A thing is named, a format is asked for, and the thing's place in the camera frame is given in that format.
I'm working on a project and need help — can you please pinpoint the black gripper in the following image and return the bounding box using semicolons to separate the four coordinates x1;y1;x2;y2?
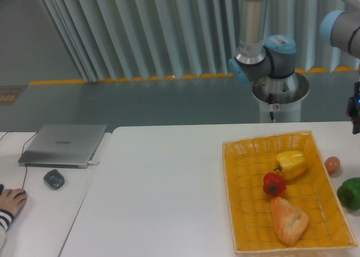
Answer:
346;82;360;134

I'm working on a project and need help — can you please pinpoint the yellow bell pepper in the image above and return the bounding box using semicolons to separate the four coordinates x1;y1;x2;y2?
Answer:
273;150;307;181

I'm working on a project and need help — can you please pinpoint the striped sleeve forearm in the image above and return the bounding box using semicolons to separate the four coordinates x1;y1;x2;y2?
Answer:
0;209;14;249

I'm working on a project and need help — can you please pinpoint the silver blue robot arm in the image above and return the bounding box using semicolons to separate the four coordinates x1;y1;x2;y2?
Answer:
228;0;359;134

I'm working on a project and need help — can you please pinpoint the green bell pepper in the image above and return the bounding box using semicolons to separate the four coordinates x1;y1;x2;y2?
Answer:
336;177;359;210

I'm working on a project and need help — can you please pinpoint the red bell pepper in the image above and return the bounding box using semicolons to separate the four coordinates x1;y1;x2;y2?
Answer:
263;172;286;197

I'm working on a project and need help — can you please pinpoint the yellow woven basket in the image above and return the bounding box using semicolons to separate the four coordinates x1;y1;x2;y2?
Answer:
223;130;358;256

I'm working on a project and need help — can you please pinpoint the person's hand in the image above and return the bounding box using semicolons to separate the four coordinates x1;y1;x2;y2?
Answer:
1;188;28;217

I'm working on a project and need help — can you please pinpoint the brown egg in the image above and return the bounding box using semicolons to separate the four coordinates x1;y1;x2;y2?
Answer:
325;156;341;175

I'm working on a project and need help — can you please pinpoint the triangular bread piece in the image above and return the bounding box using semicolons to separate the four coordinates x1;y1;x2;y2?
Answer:
270;196;309;246

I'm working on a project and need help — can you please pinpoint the white folding curtain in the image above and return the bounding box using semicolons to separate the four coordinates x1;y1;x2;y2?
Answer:
40;0;359;82

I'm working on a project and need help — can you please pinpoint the silver laptop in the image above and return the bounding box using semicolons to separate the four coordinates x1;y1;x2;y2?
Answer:
18;124;106;169

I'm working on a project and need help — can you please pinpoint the dark grey small device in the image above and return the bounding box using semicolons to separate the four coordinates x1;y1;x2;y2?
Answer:
43;169;65;190

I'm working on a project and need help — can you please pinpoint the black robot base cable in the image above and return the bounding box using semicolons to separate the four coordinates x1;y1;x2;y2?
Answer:
268;92;277;124

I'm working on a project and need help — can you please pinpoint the black mouse cable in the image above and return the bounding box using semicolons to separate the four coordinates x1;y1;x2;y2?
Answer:
0;131;39;190

